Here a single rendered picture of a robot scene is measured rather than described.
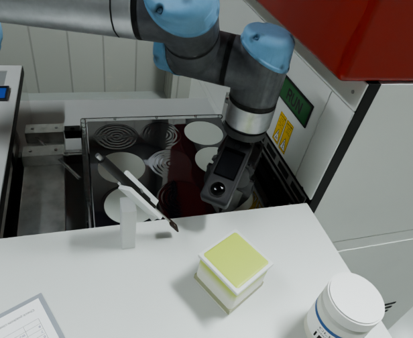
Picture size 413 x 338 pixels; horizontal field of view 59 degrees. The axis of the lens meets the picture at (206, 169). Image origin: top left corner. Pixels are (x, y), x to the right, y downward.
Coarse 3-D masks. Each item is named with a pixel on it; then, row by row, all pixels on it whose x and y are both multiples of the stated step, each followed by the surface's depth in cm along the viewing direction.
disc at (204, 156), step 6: (204, 150) 87; (210, 150) 87; (216, 150) 88; (198, 156) 85; (204, 156) 85; (210, 156) 86; (198, 162) 83; (204, 162) 84; (210, 162) 84; (204, 168) 82
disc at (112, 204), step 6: (114, 192) 73; (120, 192) 73; (108, 198) 71; (114, 198) 72; (108, 204) 70; (114, 204) 70; (108, 210) 69; (114, 210) 69; (138, 210) 70; (114, 216) 68; (138, 216) 69; (144, 216) 69; (138, 222) 68
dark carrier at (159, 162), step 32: (96, 128) 87; (128, 128) 89; (160, 128) 91; (96, 160) 79; (160, 160) 82; (192, 160) 84; (96, 192) 72; (160, 192) 75; (192, 192) 76; (256, 192) 79; (96, 224) 66
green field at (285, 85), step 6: (288, 84) 72; (282, 90) 74; (288, 90) 72; (294, 90) 70; (282, 96) 75; (288, 96) 72; (294, 96) 70; (300, 96) 68; (288, 102) 73; (294, 102) 71; (300, 102) 69; (306, 102) 67; (294, 108) 71; (300, 108) 69; (306, 108) 67; (300, 114) 69; (306, 114) 67; (300, 120) 69
